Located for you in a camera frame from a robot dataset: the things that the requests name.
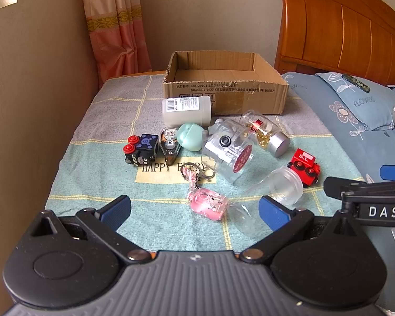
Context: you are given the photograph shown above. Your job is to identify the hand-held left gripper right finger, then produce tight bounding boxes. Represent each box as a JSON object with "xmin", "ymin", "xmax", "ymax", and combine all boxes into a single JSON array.
[{"xmin": 239, "ymin": 195, "xmax": 361, "ymax": 266}]

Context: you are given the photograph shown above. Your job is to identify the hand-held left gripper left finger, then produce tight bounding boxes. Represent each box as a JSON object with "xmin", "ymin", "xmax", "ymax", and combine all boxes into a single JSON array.
[{"xmin": 29, "ymin": 195, "xmax": 151, "ymax": 266}]

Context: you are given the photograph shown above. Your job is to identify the red toy train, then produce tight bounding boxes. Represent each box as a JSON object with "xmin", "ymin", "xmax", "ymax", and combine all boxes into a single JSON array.
[{"xmin": 286, "ymin": 149, "xmax": 321, "ymax": 187}]

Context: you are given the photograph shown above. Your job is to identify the pink keychain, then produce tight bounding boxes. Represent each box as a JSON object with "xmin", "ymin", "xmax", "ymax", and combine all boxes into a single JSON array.
[{"xmin": 181, "ymin": 163, "xmax": 226, "ymax": 222}]

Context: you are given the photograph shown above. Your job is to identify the black fidget cube red wheels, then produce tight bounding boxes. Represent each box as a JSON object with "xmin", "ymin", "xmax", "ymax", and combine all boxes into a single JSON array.
[{"xmin": 123, "ymin": 133, "xmax": 161, "ymax": 167}]

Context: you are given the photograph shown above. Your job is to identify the clear camera-shaped plastic jar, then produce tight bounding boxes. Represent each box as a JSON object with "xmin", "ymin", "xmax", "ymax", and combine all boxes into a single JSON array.
[{"xmin": 201, "ymin": 117, "xmax": 253, "ymax": 185}]

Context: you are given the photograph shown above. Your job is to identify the cardboard box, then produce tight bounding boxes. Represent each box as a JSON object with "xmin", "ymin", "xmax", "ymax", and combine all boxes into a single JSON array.
[{"xmin": 162, "ymin": 51, "xmax": 290, "ymax": 116}]

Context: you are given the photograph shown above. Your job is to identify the blue floral bedsheet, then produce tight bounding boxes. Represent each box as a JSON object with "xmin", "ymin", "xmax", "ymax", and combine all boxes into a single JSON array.
[{"xmin": 281, "ymin": 72, "xmax": 395, "ymax": 185}]

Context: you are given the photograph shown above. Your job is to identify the blue floral pillow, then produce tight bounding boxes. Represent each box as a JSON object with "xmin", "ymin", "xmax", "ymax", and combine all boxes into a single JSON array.
[{"xmin": 315, "ymin": 72, "xmax": 395, "ymax": 131}]

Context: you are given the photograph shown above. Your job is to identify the correction tape dispenser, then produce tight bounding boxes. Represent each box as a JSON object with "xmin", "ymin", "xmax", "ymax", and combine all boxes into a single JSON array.
[{"xmin": 160, "ymin": 127, "xmax": 179, "ymax": 167}]

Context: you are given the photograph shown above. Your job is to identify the remote control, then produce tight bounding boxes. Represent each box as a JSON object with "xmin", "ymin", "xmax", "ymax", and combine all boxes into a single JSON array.
[{"xmin": 342, "ymin": 74, "xmax": 371, "ymax": 93}]

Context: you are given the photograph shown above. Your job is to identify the mint green egg-shaped case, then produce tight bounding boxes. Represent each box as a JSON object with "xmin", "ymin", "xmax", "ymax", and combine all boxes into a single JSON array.
[{"xmin": 177, "ymin": 123, "xmax": 205, "ymax": 153}]

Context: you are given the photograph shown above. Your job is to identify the white plastic bottle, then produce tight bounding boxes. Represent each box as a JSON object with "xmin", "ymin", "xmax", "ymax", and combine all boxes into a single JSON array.
[{"xmin": 161, "ymin": 97, "xmax": 213, "ymax": 128}]

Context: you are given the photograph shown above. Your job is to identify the wooden headboard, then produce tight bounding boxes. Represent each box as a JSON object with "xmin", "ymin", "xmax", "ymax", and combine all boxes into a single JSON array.
[{"xmin": 274, "ymin": 0, "xmax": 395, "ymax": 89}]

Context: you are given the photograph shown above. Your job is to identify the pink curtain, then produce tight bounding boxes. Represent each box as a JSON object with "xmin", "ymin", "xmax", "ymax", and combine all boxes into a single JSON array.
[{"xmin": 81, "ymin": 0, "xmax": 152, "ymax": 88}]

